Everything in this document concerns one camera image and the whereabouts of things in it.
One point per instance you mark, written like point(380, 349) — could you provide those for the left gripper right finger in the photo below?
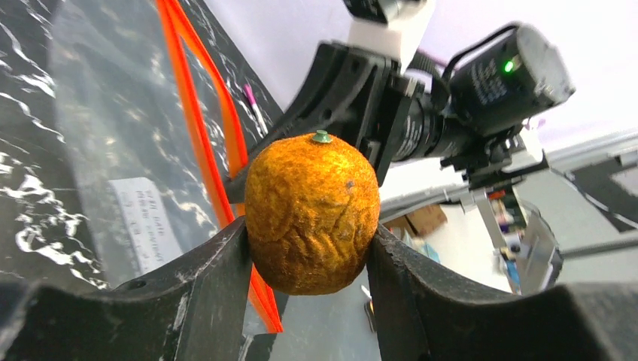
point(425, 311)

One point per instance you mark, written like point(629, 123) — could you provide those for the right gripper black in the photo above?
point(355, 95)

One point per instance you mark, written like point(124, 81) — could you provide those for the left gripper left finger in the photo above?
point(191, 308)

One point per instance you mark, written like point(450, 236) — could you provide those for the orange tangerine toy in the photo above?
point(312, 206)

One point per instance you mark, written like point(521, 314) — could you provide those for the clear zip top bag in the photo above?
point(150, 105)

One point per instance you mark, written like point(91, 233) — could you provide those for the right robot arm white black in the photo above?
point(467, 119)

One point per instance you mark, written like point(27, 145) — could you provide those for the pink pen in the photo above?
point(249, 95)

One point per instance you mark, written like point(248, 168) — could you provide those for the aluminium frame rail front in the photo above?
point(412, 185)

